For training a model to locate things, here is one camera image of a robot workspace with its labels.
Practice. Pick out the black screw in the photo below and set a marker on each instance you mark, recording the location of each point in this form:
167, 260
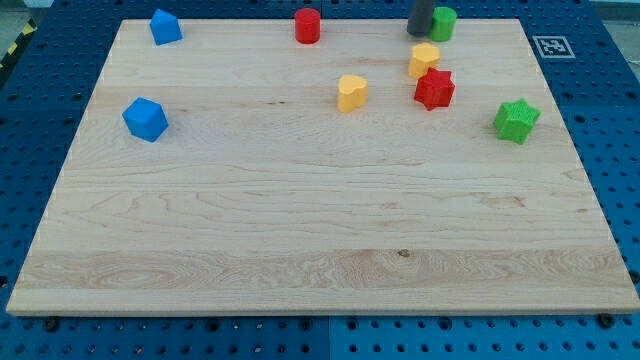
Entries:
605, 321
50, 324

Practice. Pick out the red star block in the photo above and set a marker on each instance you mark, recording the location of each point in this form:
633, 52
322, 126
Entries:
435, 89

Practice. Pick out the wooden board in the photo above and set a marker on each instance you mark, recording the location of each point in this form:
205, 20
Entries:
262, 198

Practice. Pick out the blue pentagon block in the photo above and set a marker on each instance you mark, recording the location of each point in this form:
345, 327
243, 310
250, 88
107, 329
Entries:
165, 27

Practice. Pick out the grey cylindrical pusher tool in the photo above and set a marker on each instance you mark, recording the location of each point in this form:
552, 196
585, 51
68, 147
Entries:
420, 17

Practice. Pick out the green cylinder block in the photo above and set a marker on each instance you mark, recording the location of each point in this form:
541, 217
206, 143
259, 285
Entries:
443, 23

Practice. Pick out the white fiducial marker tag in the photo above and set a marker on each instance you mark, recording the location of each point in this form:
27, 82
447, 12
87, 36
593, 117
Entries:
553, 47

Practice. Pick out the green star block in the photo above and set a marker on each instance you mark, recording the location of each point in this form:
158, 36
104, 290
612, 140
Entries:
515, 120

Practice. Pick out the blue cube block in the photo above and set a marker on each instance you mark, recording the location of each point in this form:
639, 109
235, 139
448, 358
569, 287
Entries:
145, 119

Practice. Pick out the red cylinder block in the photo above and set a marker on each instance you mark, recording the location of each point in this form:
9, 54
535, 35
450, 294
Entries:
307, 25

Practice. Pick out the black screw front right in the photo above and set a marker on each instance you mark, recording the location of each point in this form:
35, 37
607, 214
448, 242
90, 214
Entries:
605, 321

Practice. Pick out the black screw front left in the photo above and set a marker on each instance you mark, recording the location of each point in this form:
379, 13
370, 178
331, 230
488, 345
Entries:
50, 324

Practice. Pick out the yellow hexagon block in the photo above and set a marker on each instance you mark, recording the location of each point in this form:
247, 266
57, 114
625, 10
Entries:
423, 56

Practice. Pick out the yellow heart block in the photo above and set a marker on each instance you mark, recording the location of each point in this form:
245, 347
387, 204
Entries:
352, 93

